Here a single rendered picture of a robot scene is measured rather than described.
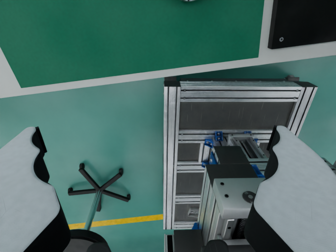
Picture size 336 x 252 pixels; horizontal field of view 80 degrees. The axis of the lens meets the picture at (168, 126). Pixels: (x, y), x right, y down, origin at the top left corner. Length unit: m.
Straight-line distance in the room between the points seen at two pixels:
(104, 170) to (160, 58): 1.36
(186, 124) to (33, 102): 1.02
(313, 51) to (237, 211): 0.43
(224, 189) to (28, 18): 0.58
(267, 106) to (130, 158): 1.04
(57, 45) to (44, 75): 0.09
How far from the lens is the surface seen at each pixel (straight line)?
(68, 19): 0.55
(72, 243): 1.50
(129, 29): 0.52
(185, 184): 1.54
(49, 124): 1.65
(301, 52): 0.63
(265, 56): 0.59
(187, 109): 1.18
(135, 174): 1.76
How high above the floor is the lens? 1.26
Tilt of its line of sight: 60 degrees down
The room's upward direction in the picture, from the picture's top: 176 degrees clockwise
